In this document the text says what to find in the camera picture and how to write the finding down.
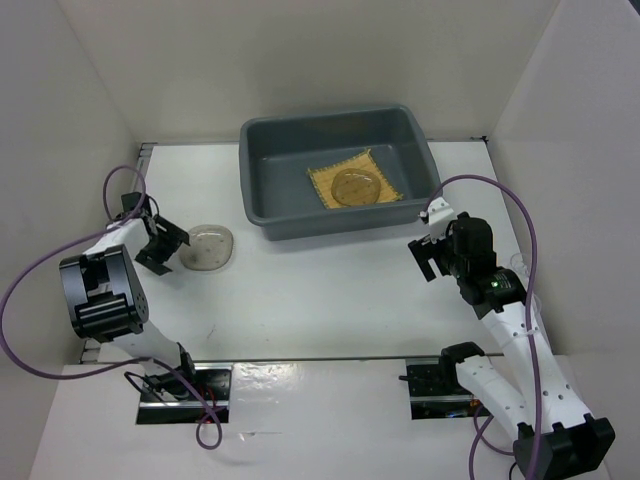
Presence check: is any clear glass plate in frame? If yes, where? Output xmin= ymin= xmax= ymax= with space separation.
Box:
xmin=331 ymin=168 xmax=381 ymax=207
xmin=179 ymin=224 xmax=234 ymax=272

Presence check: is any clear plastic cup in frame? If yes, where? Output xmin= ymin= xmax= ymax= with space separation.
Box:
xmin=525 ymin=293 xmax=541 ymax=319
xmin=509 ymin=252 xmax=531 ymax=279

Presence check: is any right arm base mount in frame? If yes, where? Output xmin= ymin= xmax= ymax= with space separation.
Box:
xmin=399 ymin=357 xmax=481 ymax=420

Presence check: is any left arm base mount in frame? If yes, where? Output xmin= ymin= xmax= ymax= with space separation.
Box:
xmin=123 ymin=367 xmax=232 ymax=425

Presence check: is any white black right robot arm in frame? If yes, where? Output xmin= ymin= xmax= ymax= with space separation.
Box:
xmin=409 ymin=203 xmax=615 ymax=479

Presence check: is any yellow woven placemat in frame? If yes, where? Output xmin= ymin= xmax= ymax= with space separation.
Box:
xmin=307 ymin=148 xmax=403 ymax=209

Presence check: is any aluminium table edge rail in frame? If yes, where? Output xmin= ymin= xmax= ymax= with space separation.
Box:
xmin=72 ymin=167 xmax=149 ymax=343

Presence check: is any grey plastic bin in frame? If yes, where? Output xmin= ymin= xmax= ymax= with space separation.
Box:
xmin=239 ymin=105 xmax=440 ymax=241

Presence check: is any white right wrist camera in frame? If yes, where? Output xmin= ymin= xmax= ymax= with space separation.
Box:
xmin=419 ymin=197 xmax=457 ymax=243

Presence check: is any clear plastic cup near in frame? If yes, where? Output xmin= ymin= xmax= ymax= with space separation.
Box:
xmin=525 ymin=293 xmax=541 ymax=319

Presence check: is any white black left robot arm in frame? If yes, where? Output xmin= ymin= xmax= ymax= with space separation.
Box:
xmin=59 ymin=192 xmax=199 ymax=400

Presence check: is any clear plastic cup far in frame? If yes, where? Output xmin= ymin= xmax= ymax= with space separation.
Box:
xmin=509 ymin=252 xmax=531 ymax=279

